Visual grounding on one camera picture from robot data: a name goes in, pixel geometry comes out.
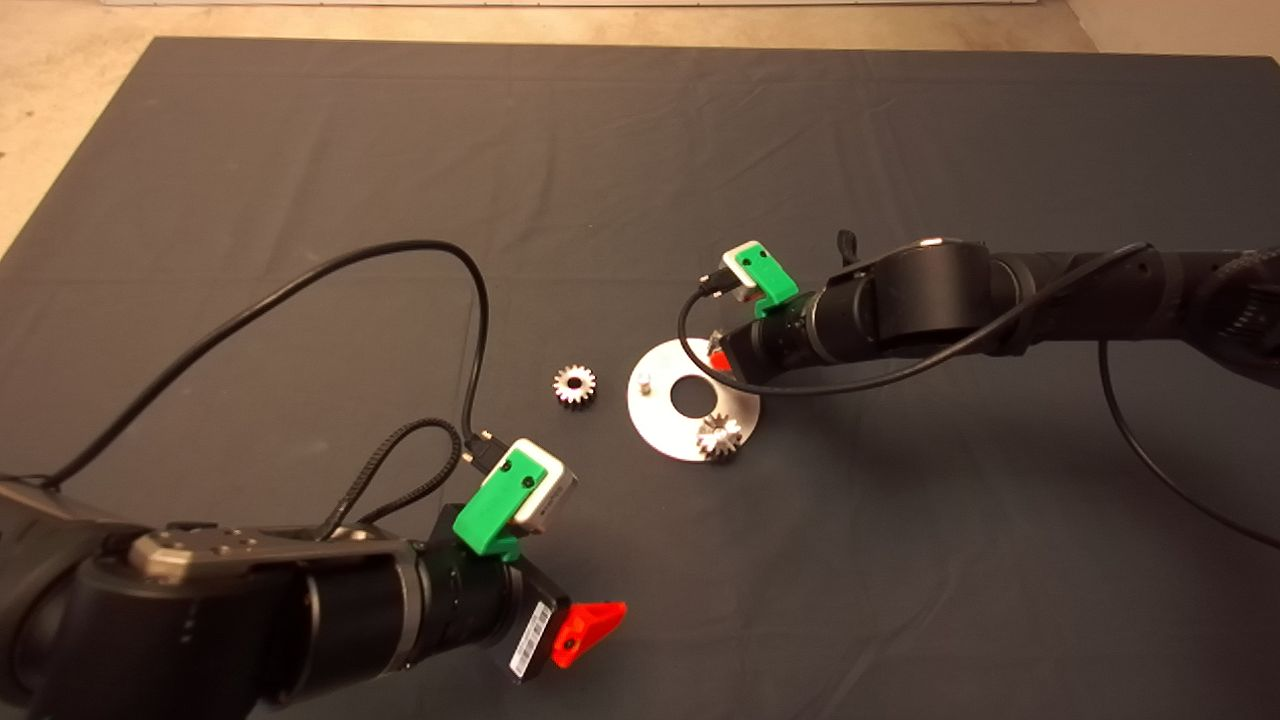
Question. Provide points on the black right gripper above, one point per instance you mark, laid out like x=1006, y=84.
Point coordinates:
x=748, y=352

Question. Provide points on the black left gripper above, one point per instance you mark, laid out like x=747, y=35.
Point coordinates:
x=538, y=615

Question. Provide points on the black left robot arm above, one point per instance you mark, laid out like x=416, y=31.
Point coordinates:
x=200, y=620

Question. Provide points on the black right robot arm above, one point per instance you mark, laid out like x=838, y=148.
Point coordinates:
x=1000, y=300

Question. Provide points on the round metal carrier plate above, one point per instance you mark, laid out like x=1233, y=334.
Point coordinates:
x=655, y=420

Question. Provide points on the dark grey table cloth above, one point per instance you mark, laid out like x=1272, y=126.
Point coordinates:
x=640, y=150

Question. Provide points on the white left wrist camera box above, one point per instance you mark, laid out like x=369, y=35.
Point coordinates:
x=553, y=492

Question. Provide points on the green left camera mount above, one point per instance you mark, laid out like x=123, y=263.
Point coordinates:
x=492, y=508

